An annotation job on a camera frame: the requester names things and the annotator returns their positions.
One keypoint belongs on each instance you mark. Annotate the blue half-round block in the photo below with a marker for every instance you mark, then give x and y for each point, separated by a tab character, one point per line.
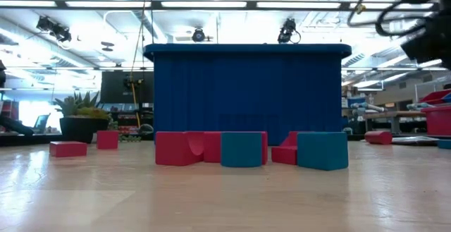
241	149

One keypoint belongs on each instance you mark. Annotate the potted succulent plant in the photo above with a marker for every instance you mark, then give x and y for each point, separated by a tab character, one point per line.
81	129

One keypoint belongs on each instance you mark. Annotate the blue rectangular block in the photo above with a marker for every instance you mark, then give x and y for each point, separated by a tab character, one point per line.
444	144

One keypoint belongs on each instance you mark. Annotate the blue plastic bin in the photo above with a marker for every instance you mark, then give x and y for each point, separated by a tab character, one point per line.
246	91

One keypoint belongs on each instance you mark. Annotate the yellow hanging hook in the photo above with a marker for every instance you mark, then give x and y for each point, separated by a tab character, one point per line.
360	9

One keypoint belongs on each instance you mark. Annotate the wooden background table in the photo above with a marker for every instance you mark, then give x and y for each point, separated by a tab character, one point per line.
394	114

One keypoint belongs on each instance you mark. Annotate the red plastic crate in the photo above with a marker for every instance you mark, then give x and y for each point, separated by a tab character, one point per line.
438	121

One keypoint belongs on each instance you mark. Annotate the round black ceiling lamp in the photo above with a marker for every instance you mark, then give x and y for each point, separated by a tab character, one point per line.
198	35

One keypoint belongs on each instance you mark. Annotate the overhead light bar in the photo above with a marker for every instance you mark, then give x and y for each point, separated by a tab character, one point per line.
105	4

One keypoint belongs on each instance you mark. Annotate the blue cube block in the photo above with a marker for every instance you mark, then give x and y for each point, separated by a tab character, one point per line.
323	151

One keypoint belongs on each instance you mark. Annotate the red cube block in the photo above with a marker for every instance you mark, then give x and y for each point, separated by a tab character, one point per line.
107	139

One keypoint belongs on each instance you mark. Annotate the pale blue background machine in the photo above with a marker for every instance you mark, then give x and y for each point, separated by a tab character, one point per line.
366	108

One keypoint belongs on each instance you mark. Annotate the black monitor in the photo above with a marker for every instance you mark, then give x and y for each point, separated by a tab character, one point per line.
112	87

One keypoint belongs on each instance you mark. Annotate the open laptop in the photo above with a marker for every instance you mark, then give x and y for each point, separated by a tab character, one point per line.
42	121

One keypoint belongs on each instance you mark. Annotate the dark grey slotted rail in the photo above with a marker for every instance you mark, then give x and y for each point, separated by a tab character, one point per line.
415	140

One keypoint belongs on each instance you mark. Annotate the blue background box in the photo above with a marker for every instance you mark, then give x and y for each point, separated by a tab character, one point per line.
356	101

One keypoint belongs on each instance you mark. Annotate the black ceiling camera mount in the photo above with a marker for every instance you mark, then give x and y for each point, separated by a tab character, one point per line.
288	30

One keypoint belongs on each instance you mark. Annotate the grey dome object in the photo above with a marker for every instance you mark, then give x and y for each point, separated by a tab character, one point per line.
146	129

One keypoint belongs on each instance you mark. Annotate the red rounded block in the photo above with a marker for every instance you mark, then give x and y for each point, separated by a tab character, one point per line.
378	137

